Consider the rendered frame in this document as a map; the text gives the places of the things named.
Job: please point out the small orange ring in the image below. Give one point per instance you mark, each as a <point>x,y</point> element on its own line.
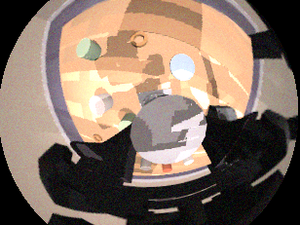
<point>98,138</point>
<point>143,35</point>

